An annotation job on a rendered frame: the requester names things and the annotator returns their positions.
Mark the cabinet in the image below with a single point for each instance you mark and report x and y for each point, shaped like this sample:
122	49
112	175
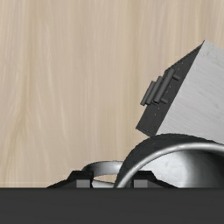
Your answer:
192	96

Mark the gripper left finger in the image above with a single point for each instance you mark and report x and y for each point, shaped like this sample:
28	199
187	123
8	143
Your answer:
81	178

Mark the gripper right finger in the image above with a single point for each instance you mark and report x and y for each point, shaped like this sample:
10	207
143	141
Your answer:
143	179

